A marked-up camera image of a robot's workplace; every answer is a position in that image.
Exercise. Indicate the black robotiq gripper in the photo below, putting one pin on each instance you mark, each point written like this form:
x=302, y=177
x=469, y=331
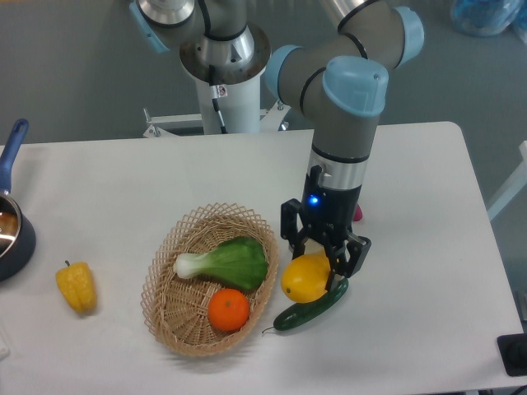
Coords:
x=325, y=215

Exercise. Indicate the black device at edge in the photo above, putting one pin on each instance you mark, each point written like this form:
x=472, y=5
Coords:
x=512, y=348

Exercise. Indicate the woven wicker basket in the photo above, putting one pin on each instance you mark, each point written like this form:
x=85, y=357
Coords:
x=175, y=309

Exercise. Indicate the green cucumber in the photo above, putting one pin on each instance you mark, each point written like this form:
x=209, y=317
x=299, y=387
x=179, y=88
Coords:
x=301, y=313

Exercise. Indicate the purple sweet potato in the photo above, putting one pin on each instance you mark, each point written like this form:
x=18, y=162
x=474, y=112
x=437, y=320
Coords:
x=358, y=215

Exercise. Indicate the beige round potato block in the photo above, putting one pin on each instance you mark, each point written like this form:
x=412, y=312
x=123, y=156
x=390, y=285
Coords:
x=312, y=247

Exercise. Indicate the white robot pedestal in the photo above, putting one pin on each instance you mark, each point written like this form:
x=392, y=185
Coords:
x=223, y=109

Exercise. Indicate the green bok choy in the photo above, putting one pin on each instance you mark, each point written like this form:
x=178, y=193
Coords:
x=238, y=262

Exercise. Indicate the yellow bell pepper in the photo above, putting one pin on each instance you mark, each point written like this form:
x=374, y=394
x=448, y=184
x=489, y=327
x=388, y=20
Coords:
x=76, y=283

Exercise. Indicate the yellow mango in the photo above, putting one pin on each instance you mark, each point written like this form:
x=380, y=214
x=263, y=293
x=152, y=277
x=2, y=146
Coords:
x=304, y=279

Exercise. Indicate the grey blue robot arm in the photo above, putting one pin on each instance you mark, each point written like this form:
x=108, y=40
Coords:
x=340, y=86

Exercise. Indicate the clear blue plastic bag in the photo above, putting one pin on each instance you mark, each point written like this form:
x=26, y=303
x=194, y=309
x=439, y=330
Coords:
x=484, y=19

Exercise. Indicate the orange fruit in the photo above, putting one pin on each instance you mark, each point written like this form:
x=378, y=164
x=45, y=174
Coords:
x=228, y=310

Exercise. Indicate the blue saucepan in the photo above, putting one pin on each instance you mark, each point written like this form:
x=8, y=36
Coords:
x=18, y=238

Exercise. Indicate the white frame at right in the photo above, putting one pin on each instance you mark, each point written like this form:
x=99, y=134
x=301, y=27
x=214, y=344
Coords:
x=510, y=187

